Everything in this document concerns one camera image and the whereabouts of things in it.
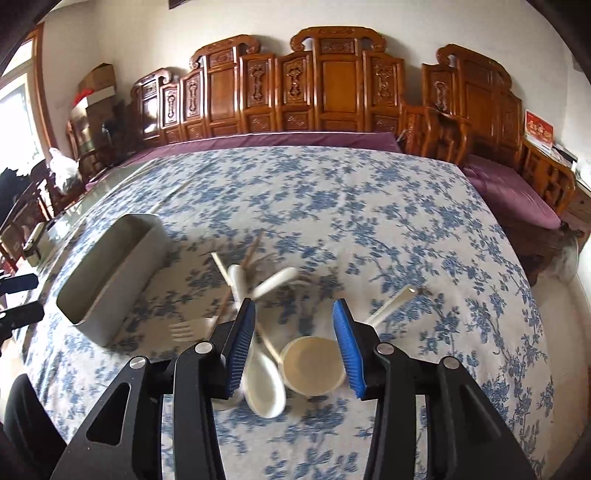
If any carved wooden armchair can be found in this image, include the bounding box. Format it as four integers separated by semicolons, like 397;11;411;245
402;44;578;278

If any person's dark clothing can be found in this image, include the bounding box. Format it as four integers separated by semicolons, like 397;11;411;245
0;373;68;480

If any small grey box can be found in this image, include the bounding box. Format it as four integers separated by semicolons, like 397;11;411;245
23;225;48;265

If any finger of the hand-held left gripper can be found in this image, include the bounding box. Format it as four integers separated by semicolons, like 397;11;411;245
0;273;38;297
0;301;45;332

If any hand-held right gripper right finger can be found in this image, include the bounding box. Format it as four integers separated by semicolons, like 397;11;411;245
332;298;539;480

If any brown cardboard box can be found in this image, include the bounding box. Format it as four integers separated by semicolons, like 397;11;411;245
76;64;116;100

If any wooden side chair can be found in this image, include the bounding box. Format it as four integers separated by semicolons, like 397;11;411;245
67;117;114;174

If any white plastic fork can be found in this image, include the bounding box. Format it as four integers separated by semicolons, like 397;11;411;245
168;318;218;342

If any clear plastic bag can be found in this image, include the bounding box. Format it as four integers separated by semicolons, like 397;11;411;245
551;231;581;283

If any dark wooden chair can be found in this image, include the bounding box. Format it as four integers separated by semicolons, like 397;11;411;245
0;159;57;259

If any purple armchair cushion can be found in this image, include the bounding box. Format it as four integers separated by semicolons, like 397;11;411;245
462;164;561;229

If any large cardboard box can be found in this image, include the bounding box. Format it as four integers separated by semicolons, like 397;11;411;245
71;95;122;139

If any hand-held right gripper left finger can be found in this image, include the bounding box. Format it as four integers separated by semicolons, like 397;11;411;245
51;298;257;480

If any cream chopstick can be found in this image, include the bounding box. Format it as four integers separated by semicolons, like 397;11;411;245
211;251;283;364

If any red wall calendar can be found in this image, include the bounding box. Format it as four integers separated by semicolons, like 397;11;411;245
524;110;555;148

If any long purple bench cushion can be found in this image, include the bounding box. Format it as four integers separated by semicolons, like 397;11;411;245
111;131;402;167

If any blue floral tablecloth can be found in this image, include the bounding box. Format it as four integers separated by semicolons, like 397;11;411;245
21;145;555;480

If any brown chopstick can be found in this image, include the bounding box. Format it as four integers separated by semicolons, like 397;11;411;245
213;230;265;329

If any long carved wooden bench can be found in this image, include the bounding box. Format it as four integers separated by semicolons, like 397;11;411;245
131;27;407;148

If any white rectangular utensil container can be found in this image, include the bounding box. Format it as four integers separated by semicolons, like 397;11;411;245
55;213;178;348

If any white plastic bag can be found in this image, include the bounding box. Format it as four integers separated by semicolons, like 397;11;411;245
48;148;83;195

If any stack of books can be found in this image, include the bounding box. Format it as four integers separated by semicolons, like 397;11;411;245
551;143;579;168

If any large white ceramic spoon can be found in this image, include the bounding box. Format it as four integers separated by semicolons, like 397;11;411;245
228;264;288;419

